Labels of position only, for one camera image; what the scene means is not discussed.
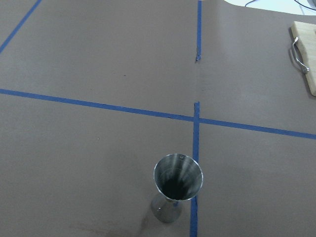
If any steel double jigger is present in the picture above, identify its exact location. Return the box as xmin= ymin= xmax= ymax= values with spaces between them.
xmin=150 ymin=154 xmax=203 ymax=223

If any bamboo cutting board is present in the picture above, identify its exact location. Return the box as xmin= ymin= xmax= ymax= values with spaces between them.
xmin=291 ymin=21 xmax=316 ymax=96

